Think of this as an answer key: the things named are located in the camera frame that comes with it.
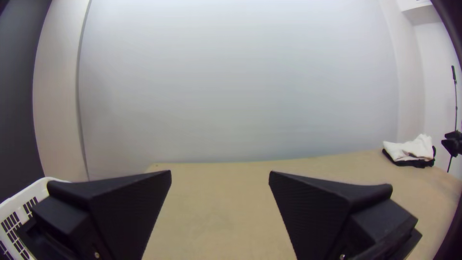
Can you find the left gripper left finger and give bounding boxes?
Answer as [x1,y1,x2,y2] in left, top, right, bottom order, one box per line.
[16,169,172,260]

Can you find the pile of folded clothes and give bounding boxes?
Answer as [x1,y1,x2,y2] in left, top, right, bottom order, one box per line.
[382,133,436,169]

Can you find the white laundry basket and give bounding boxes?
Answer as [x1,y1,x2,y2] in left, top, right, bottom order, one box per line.
[0,176,69,260]

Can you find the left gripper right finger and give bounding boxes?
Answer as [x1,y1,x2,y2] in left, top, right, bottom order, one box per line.
[268,170,423,260]

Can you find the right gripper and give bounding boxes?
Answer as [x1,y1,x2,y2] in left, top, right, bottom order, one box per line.
[441,130,462,158]

